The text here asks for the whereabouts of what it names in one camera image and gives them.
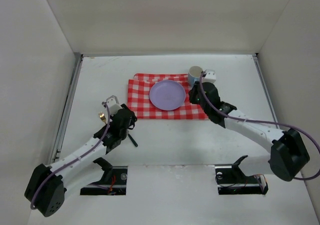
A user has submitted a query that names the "right aluminium table rail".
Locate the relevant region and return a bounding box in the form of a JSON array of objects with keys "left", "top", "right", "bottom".
[{"left": 252, "top": 53, "right": 280, "bottom": 129}]

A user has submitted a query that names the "blue white mug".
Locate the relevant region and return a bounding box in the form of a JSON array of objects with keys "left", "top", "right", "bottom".
[{"left": 187, "top": 66, "right": 203, "bottom": 87}]

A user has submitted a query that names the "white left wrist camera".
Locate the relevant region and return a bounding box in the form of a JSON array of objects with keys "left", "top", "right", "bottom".
[{"left": 102, "top": 95, "right": 122, "bottom": 116}]

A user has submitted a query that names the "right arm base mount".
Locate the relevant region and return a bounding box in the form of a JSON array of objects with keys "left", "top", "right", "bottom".
[{"left": 214, "top": 155, "right": 269, "bottom": 195}]

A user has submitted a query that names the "gold fork green handle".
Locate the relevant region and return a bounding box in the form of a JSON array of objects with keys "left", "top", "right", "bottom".
[{"left": 98, "top": 112, "right": 107, "bottom": 124}]

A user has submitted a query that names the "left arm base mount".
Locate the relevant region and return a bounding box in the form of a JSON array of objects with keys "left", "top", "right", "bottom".
[{"left": 79, "top": 158, "right": 128, "bottom": 196}]

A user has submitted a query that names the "red white checkered cloth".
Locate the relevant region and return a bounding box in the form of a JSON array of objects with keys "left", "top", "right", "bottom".
[{"left": 127, "top": 73, "right": 208, "bottom": 120}]

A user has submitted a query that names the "purple plastic plate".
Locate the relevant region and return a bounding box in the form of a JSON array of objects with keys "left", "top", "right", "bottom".
[{"left": 149, "top": 80, "right": 186, "bottom": 111}]

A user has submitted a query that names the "gold knife green handle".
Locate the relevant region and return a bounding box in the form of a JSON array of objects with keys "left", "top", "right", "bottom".
[{"left": 127, "top": 134, "right": 139, "bottom": 148}]

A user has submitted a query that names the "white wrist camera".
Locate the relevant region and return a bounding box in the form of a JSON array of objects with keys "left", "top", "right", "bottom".
[
  {"left": 102, "top": 95, "right": 122, "bottom": 116},
  {"left": 202, "top": 69, "right": 217, "bottom": 84}
]

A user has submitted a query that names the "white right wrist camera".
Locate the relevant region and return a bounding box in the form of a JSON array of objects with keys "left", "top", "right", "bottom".
[{"left": 202, "top": 69, "right": 217, "bottom": 84}]

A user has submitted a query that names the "left aluminium table rail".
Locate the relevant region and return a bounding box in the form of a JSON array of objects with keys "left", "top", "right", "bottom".
[{"left": 48, "top": 52, "right": 84, "bottom": 164}]

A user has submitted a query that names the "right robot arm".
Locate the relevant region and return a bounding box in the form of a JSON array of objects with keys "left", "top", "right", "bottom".
[{"left": 188, "top": 81, "right": 310, "bottom": 182}]

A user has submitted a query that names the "aluminium table rail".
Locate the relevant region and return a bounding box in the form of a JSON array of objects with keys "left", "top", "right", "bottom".
[
  {"left": 252, "top": 53, "right": 280, "bottom": 129},
  {"left": 48, "top": 52, "right": 84, "bottom": 164}
]

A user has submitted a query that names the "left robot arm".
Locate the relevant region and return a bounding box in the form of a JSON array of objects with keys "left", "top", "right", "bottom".
[{"left": 24, "top": 104, "right": 137, "bottom": 217}]

